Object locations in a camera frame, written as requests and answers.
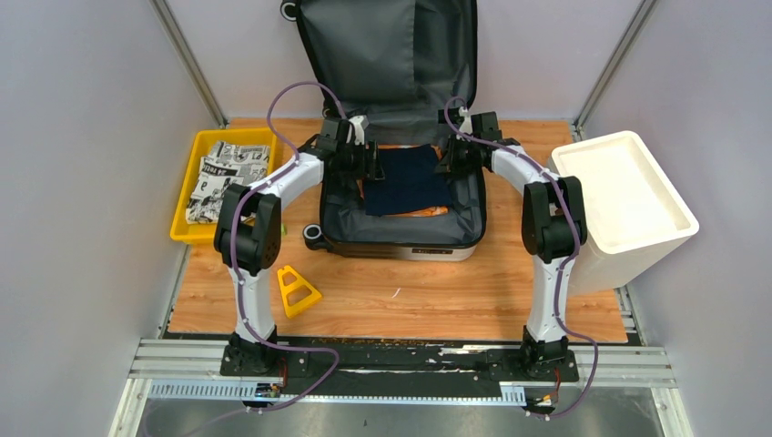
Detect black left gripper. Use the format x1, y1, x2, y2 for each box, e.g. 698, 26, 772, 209
337, 140, 386, 181

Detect orange garment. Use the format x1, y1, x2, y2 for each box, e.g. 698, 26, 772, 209
380, 143, 451, 219

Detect navy blue garment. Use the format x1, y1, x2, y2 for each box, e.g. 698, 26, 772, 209
361, 143, 454, 219

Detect space astronaut hardshell suitcase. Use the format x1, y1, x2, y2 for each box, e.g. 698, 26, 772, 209
279, 1, 487, 261

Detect newspaper print cloth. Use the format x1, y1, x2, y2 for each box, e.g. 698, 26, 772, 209
185, 140, 270, 224

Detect white drawer storage box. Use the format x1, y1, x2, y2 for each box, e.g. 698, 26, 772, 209
548, 130, 699, 296

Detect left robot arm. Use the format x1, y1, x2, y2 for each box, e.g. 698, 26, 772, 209
214, 116, 381, 376

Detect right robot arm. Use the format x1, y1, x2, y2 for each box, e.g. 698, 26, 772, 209
436, 107, 587, 381

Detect yellow triangular plastic stand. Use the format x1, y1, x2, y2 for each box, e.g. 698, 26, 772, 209
277, 265, 323, 319

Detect yellow plastic tray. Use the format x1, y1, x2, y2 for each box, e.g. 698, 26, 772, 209
170, 127, 283, 245

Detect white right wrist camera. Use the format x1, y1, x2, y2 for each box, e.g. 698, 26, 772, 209
457, 107, 472, 137

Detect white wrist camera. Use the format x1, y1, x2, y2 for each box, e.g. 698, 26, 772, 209
457, 107, 472, 137
347, 115, 369, 146

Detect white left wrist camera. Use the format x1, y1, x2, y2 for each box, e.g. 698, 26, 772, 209
347, 115, 369, 146

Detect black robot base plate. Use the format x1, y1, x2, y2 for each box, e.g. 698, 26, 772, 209
219, 337, 579, 398

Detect slotted cable duct rail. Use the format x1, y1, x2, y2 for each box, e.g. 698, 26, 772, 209
147, 380, 528, 407

